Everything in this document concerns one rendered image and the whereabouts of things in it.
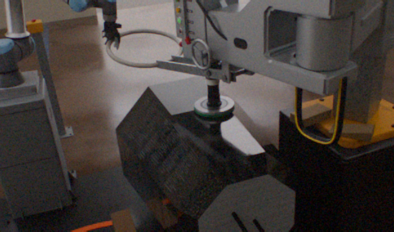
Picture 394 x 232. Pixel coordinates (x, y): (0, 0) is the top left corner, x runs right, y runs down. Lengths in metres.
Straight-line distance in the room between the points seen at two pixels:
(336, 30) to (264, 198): 0.79
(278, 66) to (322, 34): 0.24
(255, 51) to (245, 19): 0.13
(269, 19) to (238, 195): 0.74
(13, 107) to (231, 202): 1.55
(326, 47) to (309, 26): 0.09
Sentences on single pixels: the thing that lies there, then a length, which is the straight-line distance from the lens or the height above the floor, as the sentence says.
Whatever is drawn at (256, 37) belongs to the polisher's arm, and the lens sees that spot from 1.70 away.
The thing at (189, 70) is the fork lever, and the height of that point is 1.08.
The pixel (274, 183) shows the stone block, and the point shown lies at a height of 0.75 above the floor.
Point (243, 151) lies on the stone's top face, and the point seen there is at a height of 0.87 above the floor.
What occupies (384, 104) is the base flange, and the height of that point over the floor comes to 0.78.
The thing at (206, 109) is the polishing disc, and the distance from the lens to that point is 2.17.
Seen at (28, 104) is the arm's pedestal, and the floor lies 0.83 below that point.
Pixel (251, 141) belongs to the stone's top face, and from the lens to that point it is 1.93.
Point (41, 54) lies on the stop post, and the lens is 3.84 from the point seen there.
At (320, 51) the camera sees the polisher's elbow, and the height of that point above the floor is 1.36.
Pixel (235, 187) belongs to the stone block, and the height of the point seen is 0.79.
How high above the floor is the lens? 1.86
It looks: 27 degrees down
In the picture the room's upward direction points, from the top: 5 degrees counter-clockwise
